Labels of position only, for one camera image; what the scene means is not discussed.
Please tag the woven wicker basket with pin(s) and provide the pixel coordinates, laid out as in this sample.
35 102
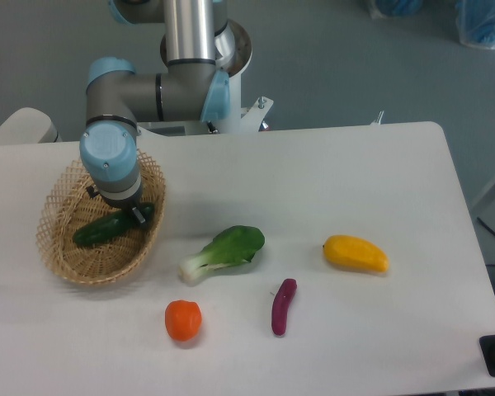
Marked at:
68 207

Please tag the blue plastic bag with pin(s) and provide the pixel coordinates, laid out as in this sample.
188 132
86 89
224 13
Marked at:
476 23
393 8

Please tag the green bok choy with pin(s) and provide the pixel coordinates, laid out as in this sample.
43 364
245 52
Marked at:
234 246

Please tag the white chair back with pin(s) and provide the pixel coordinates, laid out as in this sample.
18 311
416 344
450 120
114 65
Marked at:
28 126

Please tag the green cucumber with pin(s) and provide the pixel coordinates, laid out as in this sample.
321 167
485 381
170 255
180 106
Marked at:
104 229

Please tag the yellow mango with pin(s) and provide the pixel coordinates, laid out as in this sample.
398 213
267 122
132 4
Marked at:
355 253

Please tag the purple sweet potato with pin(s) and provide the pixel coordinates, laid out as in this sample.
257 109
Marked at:
281 305

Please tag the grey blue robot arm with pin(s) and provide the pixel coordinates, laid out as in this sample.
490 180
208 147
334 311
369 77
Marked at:
194 88

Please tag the orange bell pepper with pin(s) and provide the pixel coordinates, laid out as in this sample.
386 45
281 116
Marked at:
182 320

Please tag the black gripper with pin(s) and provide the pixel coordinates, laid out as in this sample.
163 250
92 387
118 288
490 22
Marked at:
129 206

